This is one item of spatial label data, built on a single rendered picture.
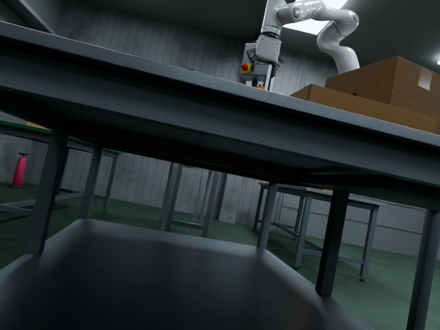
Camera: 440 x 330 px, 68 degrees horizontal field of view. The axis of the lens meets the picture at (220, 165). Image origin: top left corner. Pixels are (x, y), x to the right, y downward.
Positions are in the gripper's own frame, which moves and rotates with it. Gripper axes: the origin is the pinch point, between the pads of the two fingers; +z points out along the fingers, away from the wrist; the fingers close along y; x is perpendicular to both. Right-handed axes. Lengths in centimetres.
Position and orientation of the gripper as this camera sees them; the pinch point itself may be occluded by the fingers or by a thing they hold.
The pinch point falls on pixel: (262, 72)
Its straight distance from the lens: 145.3
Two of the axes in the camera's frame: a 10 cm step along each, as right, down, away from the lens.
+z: -2.0, 9.8, -0.5
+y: -9.6, -2.1, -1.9
